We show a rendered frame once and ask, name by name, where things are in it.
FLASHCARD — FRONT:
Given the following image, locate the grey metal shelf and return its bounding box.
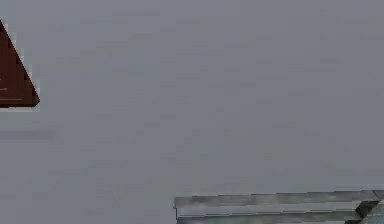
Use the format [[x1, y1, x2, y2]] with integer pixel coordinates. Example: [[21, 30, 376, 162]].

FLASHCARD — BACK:
[[173, 189, 384, 224]]

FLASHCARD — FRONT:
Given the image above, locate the dark brown framed picture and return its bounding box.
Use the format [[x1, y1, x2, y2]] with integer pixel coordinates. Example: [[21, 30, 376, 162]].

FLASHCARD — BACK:
[[0, 19, 41, 109]]

